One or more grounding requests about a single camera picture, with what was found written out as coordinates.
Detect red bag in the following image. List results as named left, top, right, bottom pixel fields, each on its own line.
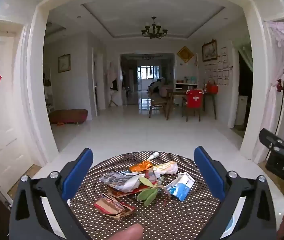
left=206, top=80, right=219, bottom=94

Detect dark chandelier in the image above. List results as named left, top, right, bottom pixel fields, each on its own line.
left=141, top=17, right=168, bottom=40

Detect gold diamond wall decoration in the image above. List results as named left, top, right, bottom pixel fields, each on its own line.
left=177, top=46, right=194, bottom=63

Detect wooden chair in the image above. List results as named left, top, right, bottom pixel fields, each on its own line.
left=182, top=90, right=205, bottom=122
left=149, top=90, right=169, bottom=118

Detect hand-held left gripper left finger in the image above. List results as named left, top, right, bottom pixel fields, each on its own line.
left=8, top=148, right=93, bottom=240

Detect wall paper sheets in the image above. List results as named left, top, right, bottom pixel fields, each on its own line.
left=204, top=46, right=233, bottom=85

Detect green leafy sprig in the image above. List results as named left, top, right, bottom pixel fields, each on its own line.
left=137, top=176, right=172, bottom=207

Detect round polka-dot table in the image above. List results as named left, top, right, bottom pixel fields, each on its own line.
left=68, top=151, right=221, bottom=240

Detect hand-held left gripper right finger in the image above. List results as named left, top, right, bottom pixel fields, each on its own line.
left=194, top=146, right=277, bottom=240

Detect white door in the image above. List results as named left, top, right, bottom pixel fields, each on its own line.
left=0, top=25, right=35, bottom=188

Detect white shelf rack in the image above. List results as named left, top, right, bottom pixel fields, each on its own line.
left=43, top=72, right=55, bottom=113

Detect white yellow plastic bag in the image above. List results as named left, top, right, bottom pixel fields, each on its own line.
left=153, top=161, right=179, bottom=176

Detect person's left hand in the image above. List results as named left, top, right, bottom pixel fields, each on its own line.
left=106, top=223, right=144, bottom=240

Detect wooden dining table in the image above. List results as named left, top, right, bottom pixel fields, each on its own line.
left=166, top=89, right=217, bottom=120

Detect white appliance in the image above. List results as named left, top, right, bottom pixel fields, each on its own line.
left=234, top=95, right=248, bottom=127

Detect grey printed crumpled wrapper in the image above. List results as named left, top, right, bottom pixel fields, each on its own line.
left=99, top=170, right=141, bottom=193

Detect white blue carton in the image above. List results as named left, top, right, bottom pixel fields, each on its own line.
left=166, top=172, right=195, bottom=202

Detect large framed painting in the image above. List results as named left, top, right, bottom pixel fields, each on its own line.
left=202, top=39, right=218, bottom=62

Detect orange crumpled wrapper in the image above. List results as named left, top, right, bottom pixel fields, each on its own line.
left=129, top=161, right=154, bottom=173

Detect brown floor cushion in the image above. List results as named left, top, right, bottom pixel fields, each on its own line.
left=49, top=109, right=88, bottom=125

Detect white shelf cabinet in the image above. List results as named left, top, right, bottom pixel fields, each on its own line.
left=174, top=79, right=199, bottom=92

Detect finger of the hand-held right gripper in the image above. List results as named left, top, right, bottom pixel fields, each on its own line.
left=259, top=128, right=284, bottom=153

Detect red brown wrapper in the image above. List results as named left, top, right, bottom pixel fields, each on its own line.
left=93, top=193, right=136, bottom=221

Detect red striped packet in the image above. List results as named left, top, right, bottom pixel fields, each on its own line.
left=146, top=169, right=160, bottom=187

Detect grey sofa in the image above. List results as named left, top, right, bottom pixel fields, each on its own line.
left=149, top=79, right=172, bottom=96

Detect small framed picture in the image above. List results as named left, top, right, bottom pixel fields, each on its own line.
left=58, top=54, right=71, bottom=73

